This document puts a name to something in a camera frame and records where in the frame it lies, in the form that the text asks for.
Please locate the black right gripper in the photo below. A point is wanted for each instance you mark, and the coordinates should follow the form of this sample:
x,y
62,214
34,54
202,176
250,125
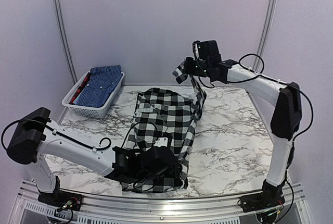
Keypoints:
x,y
187,69

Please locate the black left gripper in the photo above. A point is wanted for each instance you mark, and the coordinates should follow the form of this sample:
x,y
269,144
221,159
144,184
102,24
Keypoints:
x,y
173,173

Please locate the black white checked shirt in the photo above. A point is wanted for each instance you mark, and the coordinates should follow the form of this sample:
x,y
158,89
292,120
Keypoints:
x,y
161,112

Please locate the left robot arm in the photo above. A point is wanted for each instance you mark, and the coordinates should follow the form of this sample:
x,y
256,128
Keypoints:
x,y
36,134

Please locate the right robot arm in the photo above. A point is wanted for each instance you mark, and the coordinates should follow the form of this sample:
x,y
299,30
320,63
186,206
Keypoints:
x,y
284,97

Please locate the white plastic basket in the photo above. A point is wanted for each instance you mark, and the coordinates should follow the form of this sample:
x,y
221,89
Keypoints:
x,y
90,111

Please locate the blue gingham shirt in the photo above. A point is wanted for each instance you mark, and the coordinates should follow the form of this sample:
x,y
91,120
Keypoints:
x,y
102,83

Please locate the red black plaid shirt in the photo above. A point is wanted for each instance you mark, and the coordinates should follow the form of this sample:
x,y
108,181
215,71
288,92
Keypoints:
x,y
80,88

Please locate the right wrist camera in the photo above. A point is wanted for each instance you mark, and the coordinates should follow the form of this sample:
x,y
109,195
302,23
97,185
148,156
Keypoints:
x,y
195,49

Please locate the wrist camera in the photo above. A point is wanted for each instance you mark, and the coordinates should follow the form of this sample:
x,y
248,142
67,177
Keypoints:
x,y
163,142
195,49

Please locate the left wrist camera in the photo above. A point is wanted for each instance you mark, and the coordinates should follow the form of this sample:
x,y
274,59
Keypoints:
x,y
163,142

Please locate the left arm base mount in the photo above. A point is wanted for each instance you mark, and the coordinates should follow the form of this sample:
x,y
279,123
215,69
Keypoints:
x,y
59,200

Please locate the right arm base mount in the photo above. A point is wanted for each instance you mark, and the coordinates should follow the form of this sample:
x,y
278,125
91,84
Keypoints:
x,y
259,201

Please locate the right aluminium corner post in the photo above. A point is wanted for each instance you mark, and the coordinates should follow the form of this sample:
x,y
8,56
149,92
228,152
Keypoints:
x,y
267,26

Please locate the aluminium corner post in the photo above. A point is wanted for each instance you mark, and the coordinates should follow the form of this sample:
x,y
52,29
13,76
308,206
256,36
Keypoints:
x,y
267,26
64,40

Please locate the aluminium front frame rail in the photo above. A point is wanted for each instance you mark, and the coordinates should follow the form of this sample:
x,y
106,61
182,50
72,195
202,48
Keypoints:
x,y
115,209

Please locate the left aluminium corner post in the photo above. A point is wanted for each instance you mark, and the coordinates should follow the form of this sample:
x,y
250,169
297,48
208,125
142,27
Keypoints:
x,y
64,40

